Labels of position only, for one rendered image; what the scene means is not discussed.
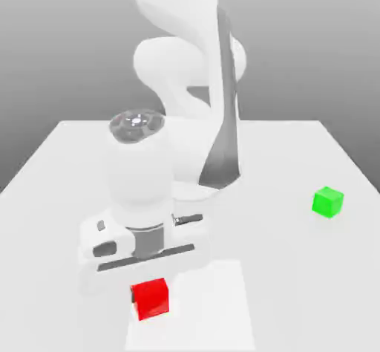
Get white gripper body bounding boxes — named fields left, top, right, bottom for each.
left=78, top=224, right=213, bottom=297

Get small red cube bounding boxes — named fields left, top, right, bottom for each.
left=129, top=277, right=171, bottom=322

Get small green cube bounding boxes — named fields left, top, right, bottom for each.
left=311, top=186, right=345, bottom=220

